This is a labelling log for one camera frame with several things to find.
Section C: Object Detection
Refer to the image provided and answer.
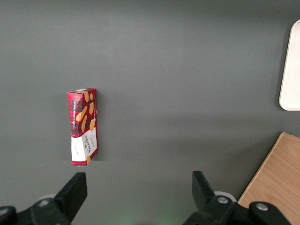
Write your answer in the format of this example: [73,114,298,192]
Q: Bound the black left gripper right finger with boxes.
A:
[182,171,249,225]

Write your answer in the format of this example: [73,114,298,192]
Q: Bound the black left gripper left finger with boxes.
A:
[30,172,88,225]

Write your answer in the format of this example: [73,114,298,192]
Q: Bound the white rectangular tray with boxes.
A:
[278,19,300,111]

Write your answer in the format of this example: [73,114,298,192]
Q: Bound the red tartan shortbread box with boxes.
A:
[67,88,98,167]

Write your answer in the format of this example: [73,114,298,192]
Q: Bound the light wooden board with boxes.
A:
[237,132,300,225]

